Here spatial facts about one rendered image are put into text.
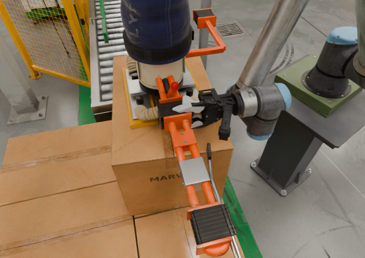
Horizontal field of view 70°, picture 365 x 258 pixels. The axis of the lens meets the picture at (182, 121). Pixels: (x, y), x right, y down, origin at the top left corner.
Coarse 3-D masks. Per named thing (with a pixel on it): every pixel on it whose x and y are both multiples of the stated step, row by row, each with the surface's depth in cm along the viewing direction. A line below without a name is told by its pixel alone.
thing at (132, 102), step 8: (128, 72) 109; (136, 72) 109; (128, 80) 106; (128, 88) 102; (128, 96) 100; (136, 96) 99; (144, 96) 99; (128, 104) 97; (136, 104) 96; (144, 104) 96; (152, 104) 97; (128, 112) 95; (136, 120) 92; (152, 120) 92
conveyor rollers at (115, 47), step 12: (96, 0) 254; (108, 0) 256; (120, 0) 252; (96, 12) 236; (108, 12) 238; (120, 12) 235; (108, 24) 220; (120, 24) 222; (108, 36) 208; (120, 36) 210; (108, 48) 197; (120, 48) 198; (108, 60) 186; (108, 72) 179; (108, 96) 161
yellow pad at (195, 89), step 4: (188, 64) 114; (188, 68) 112; (192, 76) 108; (196, 84) 105; (184, 88) 102; (188, 88) 99; (192, 88) 102; (196, 88) 103; (180, 92) 101; (184, 92) 101; (188, 92) 97; (192, 92) 98; (196, 92) 101
